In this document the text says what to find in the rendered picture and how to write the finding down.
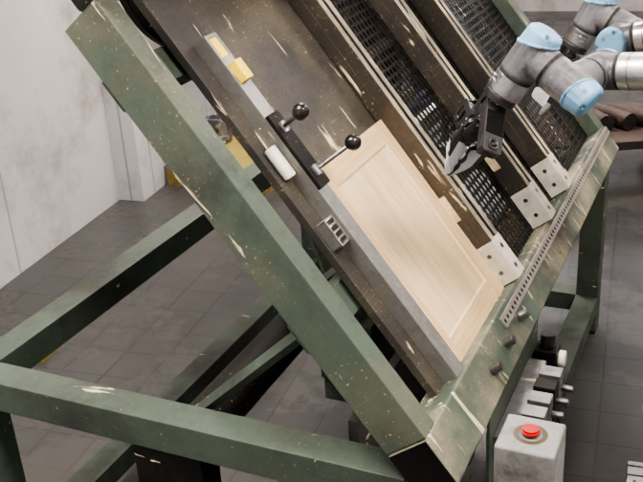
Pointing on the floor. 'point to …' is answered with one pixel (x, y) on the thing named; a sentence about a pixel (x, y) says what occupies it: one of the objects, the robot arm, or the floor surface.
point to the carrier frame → (144, 407)
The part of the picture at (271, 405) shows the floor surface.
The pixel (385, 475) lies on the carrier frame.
